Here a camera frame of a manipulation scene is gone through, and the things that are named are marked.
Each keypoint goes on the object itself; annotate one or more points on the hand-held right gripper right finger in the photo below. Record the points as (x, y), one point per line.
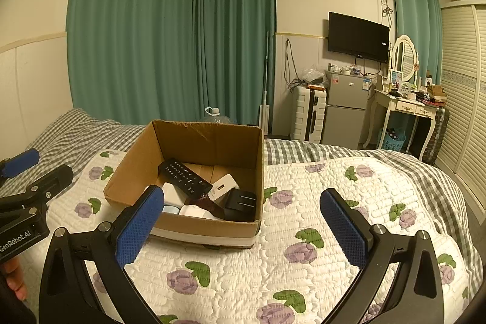
(343, 229)

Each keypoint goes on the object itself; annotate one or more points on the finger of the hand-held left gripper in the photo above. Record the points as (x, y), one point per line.
(53, 179)
(21, 161)

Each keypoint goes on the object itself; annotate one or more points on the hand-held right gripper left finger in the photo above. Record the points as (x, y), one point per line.
(138, 229)

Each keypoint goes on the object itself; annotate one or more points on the light blue earbud case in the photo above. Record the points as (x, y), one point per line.
(171, 209)

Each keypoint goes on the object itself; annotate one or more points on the white cube plug charger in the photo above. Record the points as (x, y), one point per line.
(172, 193)

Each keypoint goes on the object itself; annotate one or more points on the white plastic bottle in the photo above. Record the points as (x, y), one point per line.
(193, 212)

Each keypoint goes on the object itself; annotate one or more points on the black remote control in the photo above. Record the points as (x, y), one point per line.
(184, 178)

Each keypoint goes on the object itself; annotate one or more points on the pink patterned wallet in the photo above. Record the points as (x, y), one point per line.
(205, 205)

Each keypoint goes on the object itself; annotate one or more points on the black power adapter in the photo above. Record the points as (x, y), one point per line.
(239, 206)

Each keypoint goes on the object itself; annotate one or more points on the person's left hand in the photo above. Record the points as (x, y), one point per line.
(15, 278)

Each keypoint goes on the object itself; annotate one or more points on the white floral quilt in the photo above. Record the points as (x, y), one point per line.
(303, 195)

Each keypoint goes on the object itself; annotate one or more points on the blue plastic basket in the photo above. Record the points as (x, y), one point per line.
(393, 140)

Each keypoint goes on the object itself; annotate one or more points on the white ribbed suitcase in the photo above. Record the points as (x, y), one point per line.
(309, 115)

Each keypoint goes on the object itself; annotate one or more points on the grey refrigerator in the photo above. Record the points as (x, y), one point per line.
(345, 107)

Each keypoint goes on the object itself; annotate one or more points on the dark suitcase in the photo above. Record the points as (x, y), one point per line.
(436, 138)

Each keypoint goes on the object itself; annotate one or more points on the large clear water bottle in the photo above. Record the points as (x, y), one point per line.
(216, 117)

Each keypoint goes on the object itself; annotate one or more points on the white dressing table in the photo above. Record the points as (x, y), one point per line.
(400, 104)

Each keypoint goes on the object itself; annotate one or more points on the white flat mop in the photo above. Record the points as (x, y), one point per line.
(265, 111)

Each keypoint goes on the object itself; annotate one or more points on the clear plastic bag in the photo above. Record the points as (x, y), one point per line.
(313, 74)

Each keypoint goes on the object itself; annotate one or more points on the small brown cardboard box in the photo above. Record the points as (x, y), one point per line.
(436, 92)

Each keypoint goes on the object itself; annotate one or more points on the wide green curtain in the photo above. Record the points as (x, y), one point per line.
(129, 28)
(235, 39)

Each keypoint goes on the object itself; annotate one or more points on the white louvred wardrobe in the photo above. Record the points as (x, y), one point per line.
(465, 100)

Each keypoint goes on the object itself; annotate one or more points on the oval white framed mirror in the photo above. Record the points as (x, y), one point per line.
(403, 56)

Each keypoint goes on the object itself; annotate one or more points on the narrow light green curtain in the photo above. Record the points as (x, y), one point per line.
(414, 16)

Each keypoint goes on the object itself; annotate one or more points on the small picture frame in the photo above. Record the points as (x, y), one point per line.
(396, 78)

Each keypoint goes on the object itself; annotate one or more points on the black wall television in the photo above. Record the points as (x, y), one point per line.
(357, 35)

